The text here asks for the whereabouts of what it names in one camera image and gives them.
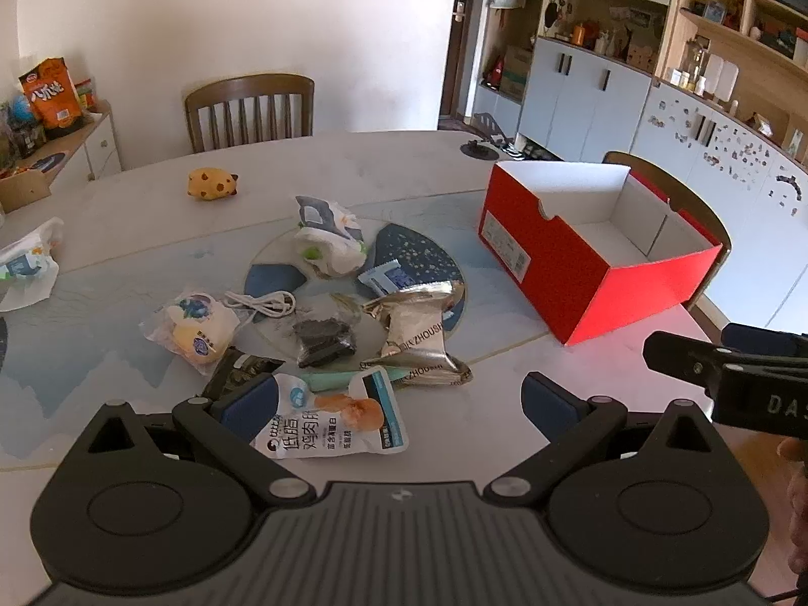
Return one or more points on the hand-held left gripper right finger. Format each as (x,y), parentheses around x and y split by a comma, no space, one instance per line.
(548,403)

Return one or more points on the wooden tray box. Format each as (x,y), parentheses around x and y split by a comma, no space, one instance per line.
(25,189)

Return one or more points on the yellow spotted plush toy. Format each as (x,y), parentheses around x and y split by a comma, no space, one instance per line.
(211,184)

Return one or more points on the red cone-shaped ornament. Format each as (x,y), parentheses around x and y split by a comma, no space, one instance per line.
(494,72)

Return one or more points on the wooden slatted chair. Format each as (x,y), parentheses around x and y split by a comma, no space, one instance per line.
(688,202)
(249,85)

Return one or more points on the blue round mat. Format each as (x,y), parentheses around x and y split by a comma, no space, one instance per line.
(47,161)

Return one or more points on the orange snack bag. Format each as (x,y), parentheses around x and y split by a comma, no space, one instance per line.
(53,98)

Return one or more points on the blueberry bread packet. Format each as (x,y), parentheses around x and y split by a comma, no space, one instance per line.
(192,328)

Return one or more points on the dark metal phone stand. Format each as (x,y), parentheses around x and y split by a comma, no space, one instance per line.
(486,139)

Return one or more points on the white chicken snack packet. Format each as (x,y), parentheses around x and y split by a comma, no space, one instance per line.
(328,420)

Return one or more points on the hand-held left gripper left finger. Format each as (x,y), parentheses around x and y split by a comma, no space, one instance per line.
(247,403)

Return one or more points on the mint green stick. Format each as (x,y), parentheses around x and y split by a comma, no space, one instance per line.
(325,380)

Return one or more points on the white cabinet with stickers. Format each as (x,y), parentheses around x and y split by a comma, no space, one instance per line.
(726,202)

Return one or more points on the blue white sachet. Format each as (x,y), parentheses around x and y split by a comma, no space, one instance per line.
(386,278)

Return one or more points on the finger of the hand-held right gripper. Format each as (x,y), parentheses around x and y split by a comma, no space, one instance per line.
(678,356)
(757,338)

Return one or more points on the silver foil snack packet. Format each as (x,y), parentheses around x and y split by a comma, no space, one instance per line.
(435,374)

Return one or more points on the white rounded panels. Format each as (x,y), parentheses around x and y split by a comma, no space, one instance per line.
(721,76)

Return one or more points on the red cardboard box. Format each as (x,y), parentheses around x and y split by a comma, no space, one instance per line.
(536,252)

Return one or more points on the orange bottle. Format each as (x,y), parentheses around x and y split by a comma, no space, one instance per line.
(579,33)

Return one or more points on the gold foil snack packet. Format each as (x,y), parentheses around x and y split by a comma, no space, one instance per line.
(416,322)

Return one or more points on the person's right hand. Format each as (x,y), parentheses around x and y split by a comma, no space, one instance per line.
(796,505)

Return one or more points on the clear packet of dark brownies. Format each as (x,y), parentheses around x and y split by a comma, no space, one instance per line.
(322,341)

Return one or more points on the black snack packet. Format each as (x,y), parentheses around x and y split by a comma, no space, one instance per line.
(243,369)

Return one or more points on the brown cardboard box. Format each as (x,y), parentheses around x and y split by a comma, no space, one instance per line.
(517,72)

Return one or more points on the dark wooden door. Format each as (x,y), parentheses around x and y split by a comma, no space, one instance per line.
(457,44)

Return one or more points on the white sideboard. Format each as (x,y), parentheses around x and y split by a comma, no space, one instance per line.
(94,151)

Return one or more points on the white plastic bag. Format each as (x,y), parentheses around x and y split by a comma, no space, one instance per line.
(28,265)

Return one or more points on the round blue patterned turntable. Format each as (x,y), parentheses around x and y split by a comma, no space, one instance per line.
(404,246)

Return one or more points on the patterned door rug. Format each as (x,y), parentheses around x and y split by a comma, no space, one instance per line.
(451,121)

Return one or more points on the white double-door cabinet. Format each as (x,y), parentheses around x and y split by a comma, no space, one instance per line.
(581,107)

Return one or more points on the white grey packet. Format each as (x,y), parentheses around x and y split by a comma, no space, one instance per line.
(325,240)

